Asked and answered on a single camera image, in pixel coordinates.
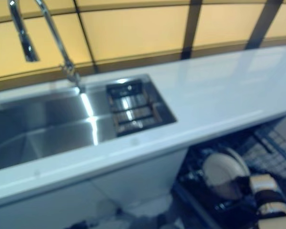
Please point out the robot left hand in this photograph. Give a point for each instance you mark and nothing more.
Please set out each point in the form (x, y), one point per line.
(79, 225)

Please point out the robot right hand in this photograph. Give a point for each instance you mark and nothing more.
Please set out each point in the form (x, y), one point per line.
(264, 188)

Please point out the wide white cabinet door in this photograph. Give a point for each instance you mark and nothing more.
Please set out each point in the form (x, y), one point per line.
(50, 207)

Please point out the narrow white cabinet door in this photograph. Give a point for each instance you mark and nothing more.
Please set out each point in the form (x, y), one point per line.
(143, 176)

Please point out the stainless steel sink basin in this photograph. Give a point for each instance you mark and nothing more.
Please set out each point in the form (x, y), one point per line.
(50, 124)

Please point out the black dish drying rack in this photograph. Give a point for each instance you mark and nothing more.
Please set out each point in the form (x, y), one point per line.
(133, 114)

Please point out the chrome gooseneck faucet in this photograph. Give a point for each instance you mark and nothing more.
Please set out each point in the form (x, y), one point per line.
(53, 31)

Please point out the dark window frame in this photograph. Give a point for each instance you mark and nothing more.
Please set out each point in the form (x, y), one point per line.
(191, 28)

